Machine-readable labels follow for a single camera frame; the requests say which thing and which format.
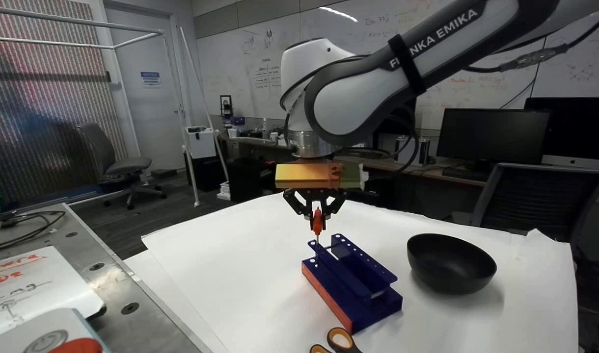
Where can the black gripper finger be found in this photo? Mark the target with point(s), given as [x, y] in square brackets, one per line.
[333, 206]
[300, 206]

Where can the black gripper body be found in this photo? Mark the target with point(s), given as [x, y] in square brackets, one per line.
[316, 194]

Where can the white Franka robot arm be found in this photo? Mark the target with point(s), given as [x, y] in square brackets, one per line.
[390, 78]

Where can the black bowl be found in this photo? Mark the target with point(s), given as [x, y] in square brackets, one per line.
[449, 264]

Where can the blue and orange tool rack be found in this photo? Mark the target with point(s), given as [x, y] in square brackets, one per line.
[355, 290]

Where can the large white paper sheet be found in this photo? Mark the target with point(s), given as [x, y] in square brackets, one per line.
[233, 274]

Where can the blue door sign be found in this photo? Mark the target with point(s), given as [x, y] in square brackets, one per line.
[151, 74]

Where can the grey mesh office chair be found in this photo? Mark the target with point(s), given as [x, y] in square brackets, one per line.
[106, 157]

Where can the dark office chair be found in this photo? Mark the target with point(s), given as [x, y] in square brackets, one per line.
[538, 198]

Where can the silver-edged large monitor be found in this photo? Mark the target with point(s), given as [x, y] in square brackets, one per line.
[581, 127]

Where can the white and red booklet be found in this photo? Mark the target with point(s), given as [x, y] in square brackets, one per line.
[45, 333]

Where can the white handwritten paper sheet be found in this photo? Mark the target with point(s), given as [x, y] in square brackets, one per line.
[21, 286]

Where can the black wall-mounted device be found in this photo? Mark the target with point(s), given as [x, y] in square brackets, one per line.
[227, 104]

